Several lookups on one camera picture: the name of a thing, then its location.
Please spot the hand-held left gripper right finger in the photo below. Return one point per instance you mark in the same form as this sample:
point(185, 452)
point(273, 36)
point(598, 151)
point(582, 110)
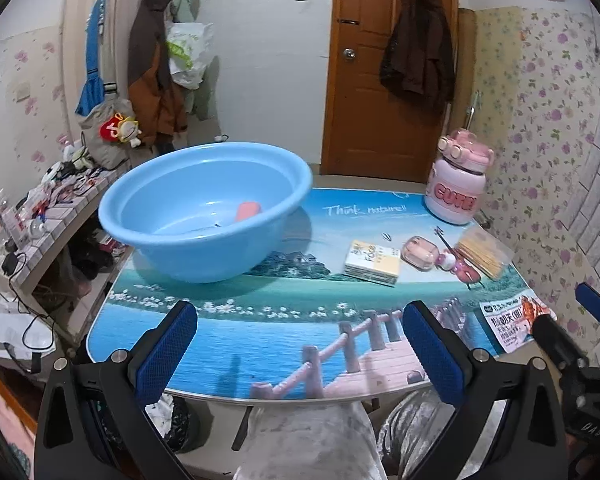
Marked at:
point(432, 355)

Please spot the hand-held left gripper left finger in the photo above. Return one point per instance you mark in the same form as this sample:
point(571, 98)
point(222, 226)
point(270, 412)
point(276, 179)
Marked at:
point(166, 352)

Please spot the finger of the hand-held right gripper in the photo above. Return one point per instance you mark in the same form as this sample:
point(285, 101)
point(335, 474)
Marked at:
point(555, 337)
point(597, 305)

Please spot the white printed flyer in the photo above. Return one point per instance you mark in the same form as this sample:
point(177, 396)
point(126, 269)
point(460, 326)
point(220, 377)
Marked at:
point(505, 325)

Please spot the light blue plastic basin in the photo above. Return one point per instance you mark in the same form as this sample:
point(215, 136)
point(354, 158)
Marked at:
point(180, 252)

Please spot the pink earbuds case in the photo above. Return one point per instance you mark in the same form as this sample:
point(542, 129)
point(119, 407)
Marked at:
point(417, 252)

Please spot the yellow white tissue pack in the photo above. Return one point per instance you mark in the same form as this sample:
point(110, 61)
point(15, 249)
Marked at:
point(370, 265)

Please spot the grey shoulder bag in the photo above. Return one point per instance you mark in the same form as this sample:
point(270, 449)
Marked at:
point(102, 145)

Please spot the bin with black bag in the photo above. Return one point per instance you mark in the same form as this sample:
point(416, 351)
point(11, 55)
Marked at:
point(177, 425)

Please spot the tiled side shelf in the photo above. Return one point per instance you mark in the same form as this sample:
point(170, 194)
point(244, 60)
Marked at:
point(55, 240)

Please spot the pink rectangular block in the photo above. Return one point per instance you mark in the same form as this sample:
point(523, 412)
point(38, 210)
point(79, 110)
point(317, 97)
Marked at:
point(247, 211)

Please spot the pink cartoon water bottle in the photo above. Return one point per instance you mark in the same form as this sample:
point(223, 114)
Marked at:
point(455, 190)

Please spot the black power adapter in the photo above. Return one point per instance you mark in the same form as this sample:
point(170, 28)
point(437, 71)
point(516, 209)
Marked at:
point(10, 262)

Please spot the pile of small packets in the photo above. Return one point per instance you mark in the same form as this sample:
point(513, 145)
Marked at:
point(65, 187)

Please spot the red yellow plush toy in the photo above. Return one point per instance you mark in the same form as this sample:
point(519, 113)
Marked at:
point(121, 130)

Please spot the brown wooden door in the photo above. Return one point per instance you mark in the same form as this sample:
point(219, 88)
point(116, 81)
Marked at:
point(365, 110)

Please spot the brown orange hanging jacket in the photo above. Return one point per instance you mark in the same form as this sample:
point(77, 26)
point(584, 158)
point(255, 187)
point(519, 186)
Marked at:
point(150, 60)

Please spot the dark brown hanging jacket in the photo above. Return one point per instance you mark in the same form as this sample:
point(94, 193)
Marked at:
point(420, 55)

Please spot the white green plastic bag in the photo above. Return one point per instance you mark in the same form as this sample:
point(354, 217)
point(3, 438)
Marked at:
point(190, 52)

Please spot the blue hanging cloth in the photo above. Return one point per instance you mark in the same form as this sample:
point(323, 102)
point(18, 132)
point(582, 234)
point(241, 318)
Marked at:
point(94, 60)

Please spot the metal door knob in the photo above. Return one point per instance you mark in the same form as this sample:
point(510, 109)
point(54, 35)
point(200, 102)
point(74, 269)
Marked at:
point(349, 55)

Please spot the white wall outlet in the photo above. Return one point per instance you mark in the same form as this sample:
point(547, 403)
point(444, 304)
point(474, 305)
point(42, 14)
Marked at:
point(22, 91)

